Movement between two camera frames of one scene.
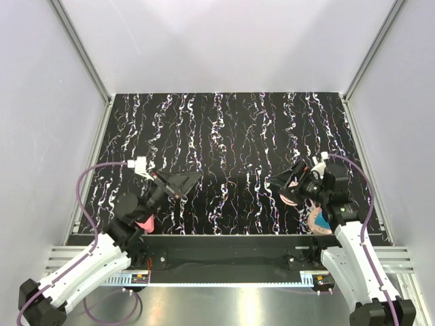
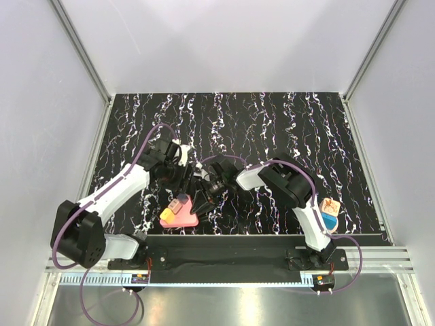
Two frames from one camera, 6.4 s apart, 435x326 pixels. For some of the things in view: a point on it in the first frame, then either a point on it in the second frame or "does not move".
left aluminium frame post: [88, 63] does not move
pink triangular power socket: [149, 224] -> [183, 218]
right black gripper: [284, 179] -> [202, 204]
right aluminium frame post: [372, 50] does not move
